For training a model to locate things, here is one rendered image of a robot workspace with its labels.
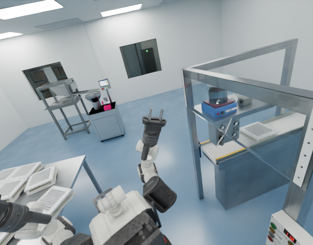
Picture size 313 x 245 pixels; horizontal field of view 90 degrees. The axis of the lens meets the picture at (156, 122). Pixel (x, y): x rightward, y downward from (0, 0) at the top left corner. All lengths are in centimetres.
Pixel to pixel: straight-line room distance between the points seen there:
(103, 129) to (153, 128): 315
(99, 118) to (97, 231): 315
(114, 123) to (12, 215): 320
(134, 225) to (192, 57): 636
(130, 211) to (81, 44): 591
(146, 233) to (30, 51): 655
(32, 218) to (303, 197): 102
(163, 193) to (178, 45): 600
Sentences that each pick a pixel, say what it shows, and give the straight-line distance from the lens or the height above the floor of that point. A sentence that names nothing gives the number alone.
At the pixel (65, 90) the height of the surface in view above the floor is 128.
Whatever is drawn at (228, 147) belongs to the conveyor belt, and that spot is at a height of 83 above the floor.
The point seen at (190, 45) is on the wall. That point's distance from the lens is 666.
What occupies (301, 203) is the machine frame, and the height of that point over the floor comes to 122.
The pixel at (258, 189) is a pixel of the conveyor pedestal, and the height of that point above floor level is 13.
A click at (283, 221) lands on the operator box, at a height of 110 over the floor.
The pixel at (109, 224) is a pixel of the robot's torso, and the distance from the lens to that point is 82.
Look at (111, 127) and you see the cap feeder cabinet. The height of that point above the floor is 34.
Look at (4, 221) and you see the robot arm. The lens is 80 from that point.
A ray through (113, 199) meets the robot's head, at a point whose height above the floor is 134.
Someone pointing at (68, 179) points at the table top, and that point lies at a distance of 190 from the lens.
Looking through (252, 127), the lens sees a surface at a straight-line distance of 85.
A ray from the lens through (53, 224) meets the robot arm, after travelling 103.
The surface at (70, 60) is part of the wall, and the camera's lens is 645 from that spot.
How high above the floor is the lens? 188
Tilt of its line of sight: 27 degrees down
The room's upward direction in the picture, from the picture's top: 13 degrees counter-clockwise
